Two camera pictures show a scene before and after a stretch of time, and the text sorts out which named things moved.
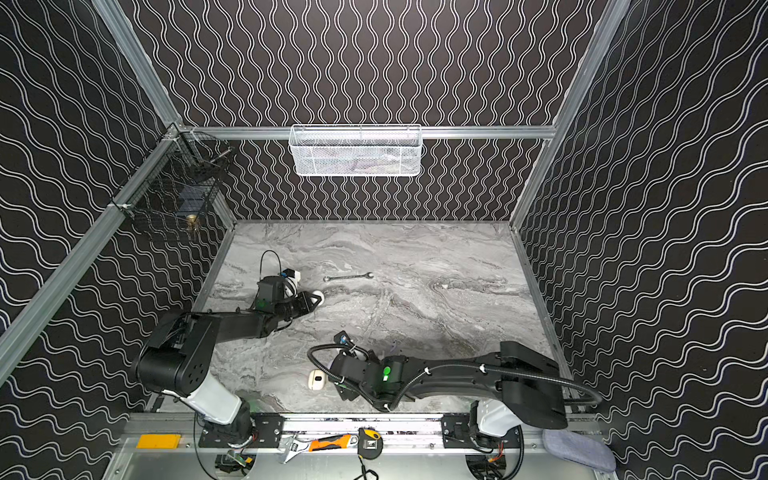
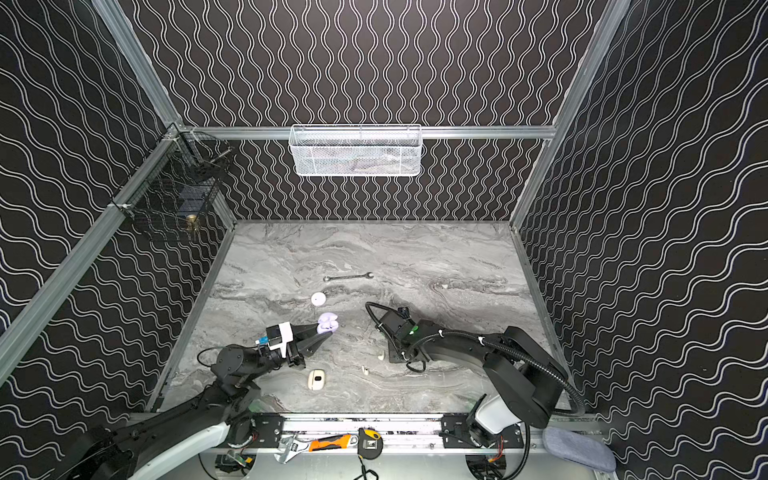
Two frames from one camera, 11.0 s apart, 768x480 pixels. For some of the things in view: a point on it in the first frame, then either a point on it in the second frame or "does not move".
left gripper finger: x=309 y=301 → x=307 y=337
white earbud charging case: x=320 y=294 does not move
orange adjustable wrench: x=295 y=444 does not move
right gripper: x=335 y=370 → x=392 y=327
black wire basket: x=179 y=184 does not move
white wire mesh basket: x=355 y=150 does not move
